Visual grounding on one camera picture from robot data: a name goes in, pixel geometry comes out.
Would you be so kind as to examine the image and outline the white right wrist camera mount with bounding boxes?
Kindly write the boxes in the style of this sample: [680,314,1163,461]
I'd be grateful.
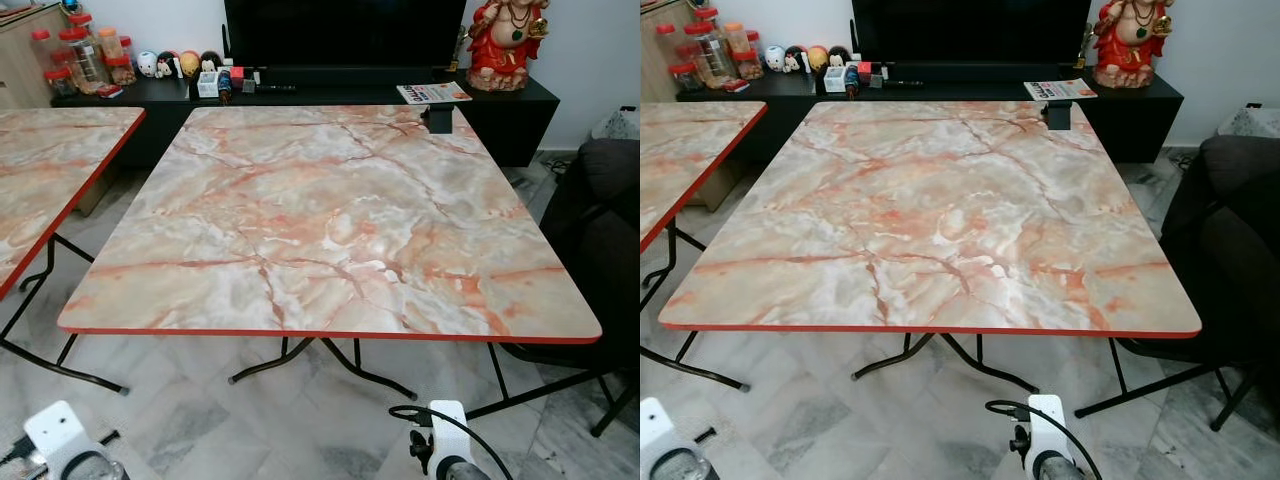
[1024,394,1070,469]
[427,400,472,471]

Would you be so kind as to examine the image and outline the marble top folding table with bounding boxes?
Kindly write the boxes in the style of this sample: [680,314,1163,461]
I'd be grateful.
[0,106,147,396]
[657,99,1217,420]
[57,103,604,422]
[640,100,770,392]

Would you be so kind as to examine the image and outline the light wooden cabinet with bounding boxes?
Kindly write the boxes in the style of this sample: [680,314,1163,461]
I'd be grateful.
[640,0,693,103]
[0,4,72,110]

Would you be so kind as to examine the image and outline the black chair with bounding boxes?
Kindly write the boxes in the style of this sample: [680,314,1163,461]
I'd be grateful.
[1115,134,1280,433]
[498,137,641,438]

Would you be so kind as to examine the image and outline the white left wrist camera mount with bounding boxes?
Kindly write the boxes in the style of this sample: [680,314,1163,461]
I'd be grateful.
[22,400,110,473]
[640,397,707,479]

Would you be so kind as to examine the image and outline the printed magazine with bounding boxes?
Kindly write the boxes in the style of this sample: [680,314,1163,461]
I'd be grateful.
[1024,77,1100,102]
[396,82,474,107]

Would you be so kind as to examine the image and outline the black flat television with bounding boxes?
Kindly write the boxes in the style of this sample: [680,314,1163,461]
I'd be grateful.
[851,0,1092,82]
[222,0,470,87]

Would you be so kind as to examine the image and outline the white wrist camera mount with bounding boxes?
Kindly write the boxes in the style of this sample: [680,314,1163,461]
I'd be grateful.
[640,397,707,479]
[427,400,472,471]
[1024,394,1070,469]
[22,400,110,473]

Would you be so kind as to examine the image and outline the red laughing Buddha statue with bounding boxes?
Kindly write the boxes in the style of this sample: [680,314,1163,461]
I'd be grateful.
[464,0,552,94]
[1091,0,1174,90]

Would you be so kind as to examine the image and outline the large clear red-lid jar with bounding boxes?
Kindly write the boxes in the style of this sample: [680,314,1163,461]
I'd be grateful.
[62,27,107,92]
[690,21,732,87]

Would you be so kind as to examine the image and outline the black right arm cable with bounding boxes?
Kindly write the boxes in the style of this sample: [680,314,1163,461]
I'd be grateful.
[984,397,1104,480]
[388,402,514,480]

